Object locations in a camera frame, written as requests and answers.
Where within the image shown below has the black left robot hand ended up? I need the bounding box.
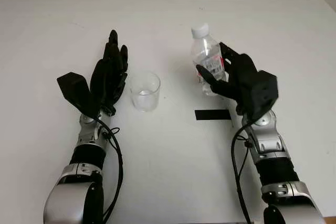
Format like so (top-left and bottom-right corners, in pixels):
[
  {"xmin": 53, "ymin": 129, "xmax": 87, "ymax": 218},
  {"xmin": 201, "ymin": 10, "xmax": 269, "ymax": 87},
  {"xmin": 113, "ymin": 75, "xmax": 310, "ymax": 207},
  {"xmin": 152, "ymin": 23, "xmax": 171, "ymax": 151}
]
[{"xmin": 89, "ymin": 29, "xmax": 129, "ymax": 116}]

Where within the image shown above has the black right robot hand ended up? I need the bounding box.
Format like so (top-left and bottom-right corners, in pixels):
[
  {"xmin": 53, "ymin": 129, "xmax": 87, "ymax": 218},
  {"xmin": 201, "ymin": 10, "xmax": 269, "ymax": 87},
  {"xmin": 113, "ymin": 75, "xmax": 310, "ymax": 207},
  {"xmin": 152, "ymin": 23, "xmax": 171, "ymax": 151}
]
[{"xmin": 196, "ymin": 41, "xmax": 259, "ymax": 116}]

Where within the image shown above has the clear plastic water bottle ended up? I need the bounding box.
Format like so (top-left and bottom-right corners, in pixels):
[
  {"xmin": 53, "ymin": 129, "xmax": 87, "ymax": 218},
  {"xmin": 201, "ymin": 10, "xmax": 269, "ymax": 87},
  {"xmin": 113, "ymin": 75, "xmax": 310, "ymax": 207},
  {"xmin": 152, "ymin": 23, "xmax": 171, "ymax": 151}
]
[{"xmin": 191, "ymin": 23, "xmax": 229, "ymax": 97}]

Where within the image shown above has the clear glass cup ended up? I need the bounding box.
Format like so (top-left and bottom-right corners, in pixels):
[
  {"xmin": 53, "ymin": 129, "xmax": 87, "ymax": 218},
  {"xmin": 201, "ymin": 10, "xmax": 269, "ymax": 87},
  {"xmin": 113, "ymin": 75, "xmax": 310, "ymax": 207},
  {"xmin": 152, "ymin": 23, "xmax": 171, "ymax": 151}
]
[{"xmin": 129, "ymin": 70, "xmax": 161, "ymax": 113}]

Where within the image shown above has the black tape strip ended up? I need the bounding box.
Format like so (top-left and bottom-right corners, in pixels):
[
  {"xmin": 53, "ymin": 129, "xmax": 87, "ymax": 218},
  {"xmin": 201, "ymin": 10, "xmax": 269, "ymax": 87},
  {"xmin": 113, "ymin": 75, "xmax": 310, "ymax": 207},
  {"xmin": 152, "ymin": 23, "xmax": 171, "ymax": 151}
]
[{"xmin": 194, "ymin": 109, "xmax": 230, "ymax": 121}]

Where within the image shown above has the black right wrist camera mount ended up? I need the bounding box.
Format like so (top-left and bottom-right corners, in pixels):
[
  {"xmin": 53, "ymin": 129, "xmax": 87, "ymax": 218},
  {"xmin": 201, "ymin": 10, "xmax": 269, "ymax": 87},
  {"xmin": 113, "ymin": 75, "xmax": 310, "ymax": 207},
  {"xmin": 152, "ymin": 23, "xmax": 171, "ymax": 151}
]
[{"xmin": 245, "ymin": 70, "xmax": 279, "ymax": 120}]

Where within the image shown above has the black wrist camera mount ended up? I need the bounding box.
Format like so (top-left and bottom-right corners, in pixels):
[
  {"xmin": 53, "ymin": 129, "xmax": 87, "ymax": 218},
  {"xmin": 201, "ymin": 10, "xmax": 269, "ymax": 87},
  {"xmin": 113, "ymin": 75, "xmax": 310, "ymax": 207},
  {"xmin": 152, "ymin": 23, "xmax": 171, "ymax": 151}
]
[
  {"xmin": 245, "ymin": 70, "xmax": 279, "ymax": 120},
  {"xmin": 57, "ymin": 71, "xmax": 102, "ymax": 119}
]

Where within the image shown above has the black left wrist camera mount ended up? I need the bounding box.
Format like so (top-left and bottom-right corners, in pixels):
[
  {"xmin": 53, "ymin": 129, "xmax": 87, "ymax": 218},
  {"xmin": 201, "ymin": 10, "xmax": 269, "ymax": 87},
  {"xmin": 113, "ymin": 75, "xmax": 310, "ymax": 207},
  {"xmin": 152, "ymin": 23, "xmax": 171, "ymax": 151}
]
[{"xmin": 57, "ymin": 71, "xmax": 102, "ymax": 119}]

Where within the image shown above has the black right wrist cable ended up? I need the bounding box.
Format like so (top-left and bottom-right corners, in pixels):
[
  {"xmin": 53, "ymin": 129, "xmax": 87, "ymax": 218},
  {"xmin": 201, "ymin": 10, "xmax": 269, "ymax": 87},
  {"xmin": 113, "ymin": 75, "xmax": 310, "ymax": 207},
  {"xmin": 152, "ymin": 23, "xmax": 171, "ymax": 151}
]
[{"xmin": 230, "ymin": 121, "xmax": 254, "ymax": 224}]

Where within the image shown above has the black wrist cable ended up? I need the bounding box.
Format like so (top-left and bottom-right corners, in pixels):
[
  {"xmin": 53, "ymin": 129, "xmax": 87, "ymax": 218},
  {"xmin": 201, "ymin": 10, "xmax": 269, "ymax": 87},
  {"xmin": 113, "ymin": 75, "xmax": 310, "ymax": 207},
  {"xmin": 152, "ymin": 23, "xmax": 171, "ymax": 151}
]
[
  {"xmin": 94, "ymin": 118, "xmax": 124, "ymax": 224},
  {"xmin": 230, "ymin": 121, "xmax": 254, "ymax": 224}
]

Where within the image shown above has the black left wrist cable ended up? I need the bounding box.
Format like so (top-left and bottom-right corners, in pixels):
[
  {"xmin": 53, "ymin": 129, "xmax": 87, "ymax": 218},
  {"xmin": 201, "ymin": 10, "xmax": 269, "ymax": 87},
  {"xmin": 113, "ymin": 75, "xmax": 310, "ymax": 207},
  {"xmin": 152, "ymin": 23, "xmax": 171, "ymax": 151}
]
[{"xmin": 94, "ymin": 118, "xmax": 124, "ymax": 224}]

